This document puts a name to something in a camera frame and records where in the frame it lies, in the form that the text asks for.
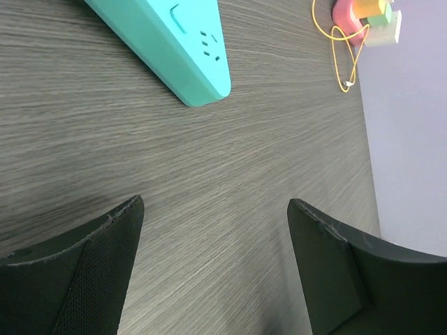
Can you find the white charger plug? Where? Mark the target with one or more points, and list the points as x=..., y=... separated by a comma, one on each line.
x=386, y=34

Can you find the teal triangular power strip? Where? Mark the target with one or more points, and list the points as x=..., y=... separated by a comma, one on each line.
x=182, y=42

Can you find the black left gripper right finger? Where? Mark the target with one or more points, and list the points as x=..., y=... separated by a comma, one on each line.
x=356, y=283

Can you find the pink triangular power strip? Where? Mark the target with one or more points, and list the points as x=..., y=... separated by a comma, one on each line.
x=344, y=16

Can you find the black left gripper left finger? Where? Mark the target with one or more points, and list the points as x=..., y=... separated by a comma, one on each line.
x=75, y=282

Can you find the yellow charger plug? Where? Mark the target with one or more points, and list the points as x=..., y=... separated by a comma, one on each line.
x=369, y=8

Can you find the green charger plug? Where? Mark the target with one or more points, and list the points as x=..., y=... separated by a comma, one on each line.
x=381, y=19

